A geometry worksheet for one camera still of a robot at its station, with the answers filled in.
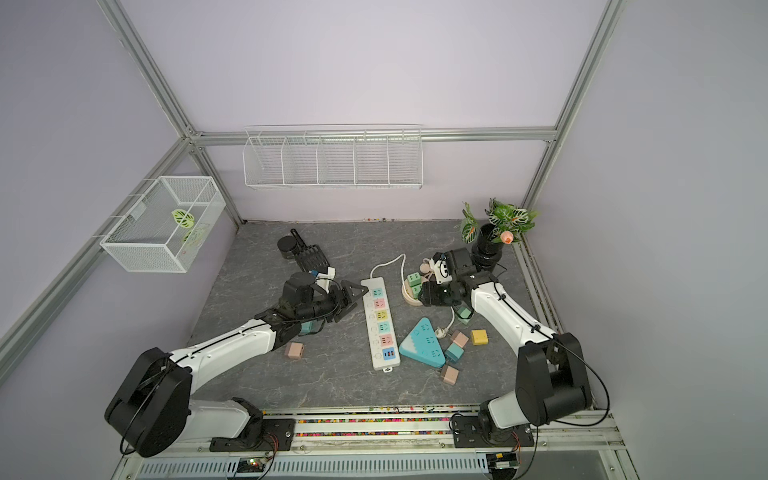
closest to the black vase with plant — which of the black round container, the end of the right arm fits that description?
the end of the right arm

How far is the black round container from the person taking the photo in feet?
3.63

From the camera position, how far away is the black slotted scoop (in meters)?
1.07
